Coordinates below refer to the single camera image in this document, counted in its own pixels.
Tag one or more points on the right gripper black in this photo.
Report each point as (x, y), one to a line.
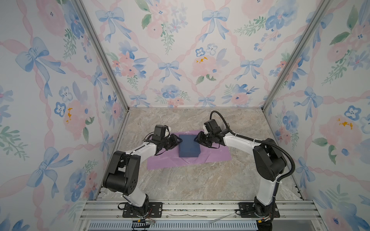
(199, 139)

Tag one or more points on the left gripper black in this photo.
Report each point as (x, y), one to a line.
(175, 141)

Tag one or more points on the dark blue gift box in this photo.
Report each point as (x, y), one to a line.
(189, 148)

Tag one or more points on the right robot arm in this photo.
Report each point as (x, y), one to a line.
(269, 161)

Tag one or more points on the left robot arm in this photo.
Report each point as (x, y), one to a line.
(123, 170)

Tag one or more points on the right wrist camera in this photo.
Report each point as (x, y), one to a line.
(212, 126)

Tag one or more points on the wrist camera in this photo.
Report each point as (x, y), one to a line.
(161, 131)
(212, 126)

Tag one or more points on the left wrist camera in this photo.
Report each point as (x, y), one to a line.
(161, 131)

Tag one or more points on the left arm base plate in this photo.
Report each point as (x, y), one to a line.
(148, 210)

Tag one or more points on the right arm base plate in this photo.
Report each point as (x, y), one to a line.
(257, 210)

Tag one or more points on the vented cable duct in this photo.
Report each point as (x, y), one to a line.
(174, 225)

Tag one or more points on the left aluminium corner post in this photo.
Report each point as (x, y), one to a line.
(86, 22)

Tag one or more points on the aluminium corner post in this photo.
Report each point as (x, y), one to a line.
(318, 15)
(86, 22)

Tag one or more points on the aluminium frame rail front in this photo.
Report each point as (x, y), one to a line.
(209, 210)

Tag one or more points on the right aluminium corner post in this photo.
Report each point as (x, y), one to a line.
(318, 15)

